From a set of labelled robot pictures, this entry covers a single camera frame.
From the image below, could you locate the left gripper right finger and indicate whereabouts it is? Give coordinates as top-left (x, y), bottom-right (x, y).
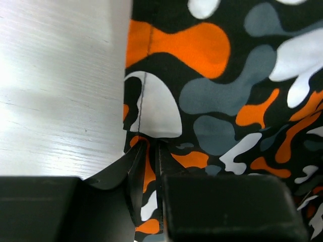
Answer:
top-left (155, 142), bottom-right (309, 241)

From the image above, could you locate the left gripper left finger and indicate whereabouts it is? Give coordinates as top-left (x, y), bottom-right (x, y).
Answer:
top-left (1, 141), bottom-right (147, 241)

